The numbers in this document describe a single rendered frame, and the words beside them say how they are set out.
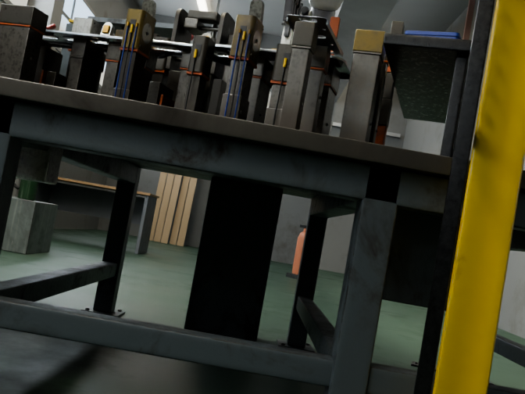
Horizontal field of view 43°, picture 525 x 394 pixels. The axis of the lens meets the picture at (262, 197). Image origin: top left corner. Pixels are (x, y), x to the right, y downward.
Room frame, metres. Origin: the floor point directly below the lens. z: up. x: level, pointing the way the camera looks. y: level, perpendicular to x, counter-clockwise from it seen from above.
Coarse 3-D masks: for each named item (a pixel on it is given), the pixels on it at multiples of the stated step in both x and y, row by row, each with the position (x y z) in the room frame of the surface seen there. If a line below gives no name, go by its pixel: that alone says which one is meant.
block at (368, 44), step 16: (368, 32) 1.75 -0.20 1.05; (384, 32) 1.74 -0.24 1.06; (368, 48) 1.75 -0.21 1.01; (352, 64) 1.76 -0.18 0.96; (368, 64) 1.75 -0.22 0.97; (352, 80) 1.76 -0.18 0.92; (368, 80) 1.75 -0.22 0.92; (352, 96) 1.76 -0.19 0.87; (368, 96) 1.75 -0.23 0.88; (352, 112) 1.76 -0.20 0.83; (368, 112) 1.75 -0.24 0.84; (352, 128) 1.76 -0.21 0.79; (368, 128) 1.76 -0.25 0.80
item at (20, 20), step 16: (0, 16) 2.03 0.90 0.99; (16, 16) 2.01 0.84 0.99; (32, 16) 2.00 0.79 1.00; (0, 32) 2.03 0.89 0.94; (16, 32) 2.02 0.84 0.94; (32, 32) 2.02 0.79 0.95; (0, 48) 2.03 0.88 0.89; (16, 48) 2.01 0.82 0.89; (32, 48) 2.04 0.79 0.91; (0, 64) 2.03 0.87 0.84; (16, 64) 2.01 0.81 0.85; (32, 64) 2.05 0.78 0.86; (32, 80) 2.06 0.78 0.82
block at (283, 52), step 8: (280, 48) 1.75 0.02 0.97; (288, 48) 1.74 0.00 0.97; (280, 56) 1.75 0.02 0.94; (288, 56) 1.74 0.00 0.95; (280, 64) 1.75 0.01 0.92; (288, 64) 1.74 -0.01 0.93; (280, 72) 1.75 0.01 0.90; (272, 80) 1.76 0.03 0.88; (280, 80) 1.75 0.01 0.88; (272, 88) 1.76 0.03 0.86; (280, 88) 1.74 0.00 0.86; (272, 96) 1.76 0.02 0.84; (280, 96) 1.75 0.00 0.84; (272, 104) 1.76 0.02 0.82; (280, 104) 1.75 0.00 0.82; (272, 112) 1.75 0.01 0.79; (280, 112) 1.75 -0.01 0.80; (264, 120) 1.76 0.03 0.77; (272, 120) 1.75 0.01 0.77
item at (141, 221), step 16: (48, 192) 7.59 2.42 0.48; (64, 192) 7.64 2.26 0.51; (80, 192) 7.64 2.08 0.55; (96, 192) 7.64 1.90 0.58; (112, 192) 7.64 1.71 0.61; (144, 192) 7.08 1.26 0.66; (64, 208) 7.64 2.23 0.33; (80, 208) 7.64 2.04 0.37; (96, 208) 7.64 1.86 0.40; (144, 208) 7.10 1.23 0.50; (144, 224) 7.15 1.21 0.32; (144, 240) 7.34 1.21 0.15
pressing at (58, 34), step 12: (60, 36) 2.19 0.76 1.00; (72, 36) 2.16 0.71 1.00; (84, 36) 2.13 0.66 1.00; (96, 36) 2.07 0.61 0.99; (108, 36) 2.05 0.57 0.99; (156, 48) 2.13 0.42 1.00; (180, 48) 2.07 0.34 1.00; (216, 48) 1.99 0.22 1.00; (228, 48) 1.97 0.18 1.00; (264, 48) 1.89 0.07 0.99; (216, 60) 2.12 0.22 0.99; (228, 60) 2.11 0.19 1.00; (336, 60) 1.89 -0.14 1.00; (348, 72) 1.98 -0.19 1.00
